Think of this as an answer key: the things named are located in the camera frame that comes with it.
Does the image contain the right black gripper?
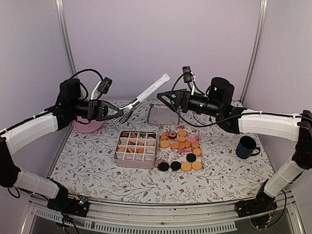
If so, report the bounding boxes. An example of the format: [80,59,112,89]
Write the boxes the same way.
[156,89,222,117]

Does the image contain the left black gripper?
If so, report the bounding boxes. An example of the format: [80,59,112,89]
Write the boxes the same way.
[71,98,123,121]

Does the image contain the metal serving tongs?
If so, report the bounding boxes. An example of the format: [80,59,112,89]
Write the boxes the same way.
[112,73,171,126]

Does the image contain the pink divided cookie tin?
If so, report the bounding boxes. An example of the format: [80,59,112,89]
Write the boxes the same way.
[114,131,157,169]

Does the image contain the orange swirl biscuit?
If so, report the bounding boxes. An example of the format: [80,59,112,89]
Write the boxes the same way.
[137,148,144,154]

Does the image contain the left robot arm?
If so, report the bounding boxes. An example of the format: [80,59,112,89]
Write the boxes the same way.
[0,78,123,212]

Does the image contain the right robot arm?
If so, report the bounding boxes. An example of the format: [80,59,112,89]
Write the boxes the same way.
[157,77,312,213]

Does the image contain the pink plate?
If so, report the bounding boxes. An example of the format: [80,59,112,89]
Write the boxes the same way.
[73,117,104,133]

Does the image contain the silver metal tray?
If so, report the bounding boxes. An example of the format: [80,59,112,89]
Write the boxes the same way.
[147,104,180,125]

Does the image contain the chocolate sprinkle donut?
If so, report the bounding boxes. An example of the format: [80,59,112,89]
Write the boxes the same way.
[168,132,177,139]

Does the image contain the pink sandwich cookie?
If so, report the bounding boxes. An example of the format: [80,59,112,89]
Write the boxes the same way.
[188,137,197,143]

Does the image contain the floral cookie tray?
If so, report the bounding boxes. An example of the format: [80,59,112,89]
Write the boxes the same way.
[157,125,204,173]

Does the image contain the floral tablecloth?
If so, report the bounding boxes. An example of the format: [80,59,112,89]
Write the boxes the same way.
[50,99,273,204]

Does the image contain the black sandwich cookie right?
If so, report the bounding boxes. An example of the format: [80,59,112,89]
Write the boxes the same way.
[170,161,181,171]

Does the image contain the black sandwich cookie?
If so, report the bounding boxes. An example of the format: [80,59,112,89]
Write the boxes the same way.
[170,161,181,171]
[158,162,170,172]

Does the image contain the yellow round biscuit left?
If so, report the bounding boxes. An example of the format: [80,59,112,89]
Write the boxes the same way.
[181,162,192,172]

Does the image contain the yellow round biscuit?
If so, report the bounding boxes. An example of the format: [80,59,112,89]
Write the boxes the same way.
[191,161,203,171]
[181,162,192,172]

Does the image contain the black sandwich cookie left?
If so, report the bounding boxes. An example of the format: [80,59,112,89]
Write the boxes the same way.
[158,162,170,172]

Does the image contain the yellow round biscuit right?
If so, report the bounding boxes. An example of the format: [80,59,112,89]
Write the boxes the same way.
[191,161,203,171]

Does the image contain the dark blue mug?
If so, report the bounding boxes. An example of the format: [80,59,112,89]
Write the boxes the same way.
[235,136,261,159]

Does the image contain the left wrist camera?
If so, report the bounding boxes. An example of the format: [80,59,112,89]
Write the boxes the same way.
[91,77,113,100]

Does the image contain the black camera cable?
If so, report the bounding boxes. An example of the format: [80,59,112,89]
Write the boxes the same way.
[69,68,104,85]

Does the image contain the left aluminium frame post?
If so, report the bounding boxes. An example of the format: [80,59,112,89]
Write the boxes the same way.
[55,0,77,75]

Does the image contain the aluminium frame post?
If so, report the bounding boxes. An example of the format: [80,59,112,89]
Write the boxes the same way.
[55,0,77,75]
[239,0,268,104]

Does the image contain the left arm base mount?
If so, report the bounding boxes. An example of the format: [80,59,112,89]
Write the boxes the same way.
[47,196,90,217]

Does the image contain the right aluminium frame post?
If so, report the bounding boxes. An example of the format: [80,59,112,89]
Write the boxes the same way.
[239,0,268,104]

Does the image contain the front aluminium rail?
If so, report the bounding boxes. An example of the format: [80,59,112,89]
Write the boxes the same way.
[21,190,307,234]

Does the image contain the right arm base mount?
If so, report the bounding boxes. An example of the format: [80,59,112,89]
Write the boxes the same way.
[234,195,277,217]

